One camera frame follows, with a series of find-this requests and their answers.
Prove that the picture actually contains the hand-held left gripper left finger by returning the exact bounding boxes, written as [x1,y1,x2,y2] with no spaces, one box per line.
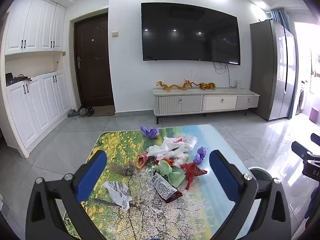
[26,150,108,240]

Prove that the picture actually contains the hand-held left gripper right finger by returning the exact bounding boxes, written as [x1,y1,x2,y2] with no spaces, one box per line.
[209,150,292,240]

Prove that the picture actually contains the white printed wrapper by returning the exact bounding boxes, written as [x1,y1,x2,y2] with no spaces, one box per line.
[102,181,133,210]

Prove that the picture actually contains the red snack wrapper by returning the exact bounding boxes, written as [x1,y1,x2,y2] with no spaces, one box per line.
[180,162,208,190]

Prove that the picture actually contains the grey clear plastic bag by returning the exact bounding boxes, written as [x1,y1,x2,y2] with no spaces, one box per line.
[107,161,137,177]

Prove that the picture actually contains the small purple wrapper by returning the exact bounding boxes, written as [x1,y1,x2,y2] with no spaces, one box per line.
[194,146,208,164]

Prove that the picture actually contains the round black bin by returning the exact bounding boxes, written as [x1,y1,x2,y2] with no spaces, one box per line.
[249,166,273,183]

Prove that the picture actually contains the white tissue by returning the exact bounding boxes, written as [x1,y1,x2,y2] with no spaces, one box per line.
[172,152,189,167]

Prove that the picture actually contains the green paper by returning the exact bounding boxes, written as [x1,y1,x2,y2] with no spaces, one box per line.
[154,160,187,188]

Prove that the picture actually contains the dark red labelled packet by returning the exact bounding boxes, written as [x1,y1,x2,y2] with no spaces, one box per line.
[152,171,183,204]

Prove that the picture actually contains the white plastic bag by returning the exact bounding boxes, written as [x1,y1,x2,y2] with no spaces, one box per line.
[146,136,185,159]

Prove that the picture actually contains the person's right hand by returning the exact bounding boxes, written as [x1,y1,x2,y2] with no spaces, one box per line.
[311,185,320,207]

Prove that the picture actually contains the purple bucket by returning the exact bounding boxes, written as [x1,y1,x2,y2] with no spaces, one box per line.
[309,106,320,123]

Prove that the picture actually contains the white washing machine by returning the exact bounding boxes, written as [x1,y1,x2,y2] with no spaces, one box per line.
[296,80,312,115]

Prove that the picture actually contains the orange red paper wrapper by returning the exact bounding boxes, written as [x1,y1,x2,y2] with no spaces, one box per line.
[136,152,150,170]

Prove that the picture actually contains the large purple plastic bag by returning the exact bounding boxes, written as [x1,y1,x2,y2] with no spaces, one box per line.
[140,126,160,139]

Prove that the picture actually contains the grey white television stand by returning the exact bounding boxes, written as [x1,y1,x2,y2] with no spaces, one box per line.
[153,87,260,124]

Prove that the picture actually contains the grey refrigerator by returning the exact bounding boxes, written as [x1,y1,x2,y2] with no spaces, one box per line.
[250,19,298,121]

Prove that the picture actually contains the white base cabinet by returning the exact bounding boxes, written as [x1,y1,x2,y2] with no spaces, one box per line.
[5,70,72,155]

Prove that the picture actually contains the long yellow dragon ornament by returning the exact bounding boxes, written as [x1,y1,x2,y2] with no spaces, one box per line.
[156,81,184,92]

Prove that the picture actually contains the dark brown door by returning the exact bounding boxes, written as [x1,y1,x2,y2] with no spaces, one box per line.
[74,14,115,108]

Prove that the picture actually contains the blue curtain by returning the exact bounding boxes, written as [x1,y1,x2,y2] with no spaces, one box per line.
[271,8,290,30]

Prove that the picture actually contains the television cables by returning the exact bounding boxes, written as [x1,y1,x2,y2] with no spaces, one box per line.
[213,61,232,87]

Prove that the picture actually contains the black wall television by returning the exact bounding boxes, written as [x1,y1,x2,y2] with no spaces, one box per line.
[141,2,241,66]

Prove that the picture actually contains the white wall cabinet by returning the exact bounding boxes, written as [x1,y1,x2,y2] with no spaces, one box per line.
[4,0,66,55]

